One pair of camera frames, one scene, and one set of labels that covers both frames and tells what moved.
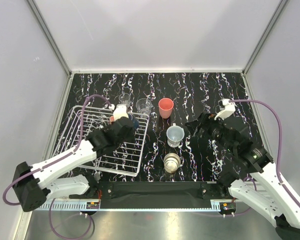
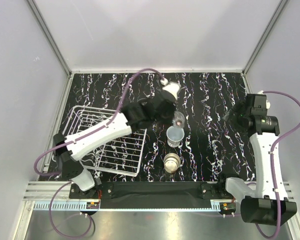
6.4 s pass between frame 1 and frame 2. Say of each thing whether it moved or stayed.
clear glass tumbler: moved
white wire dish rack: stayed
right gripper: moved
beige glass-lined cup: stayed
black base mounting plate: stayed
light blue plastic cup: stayed
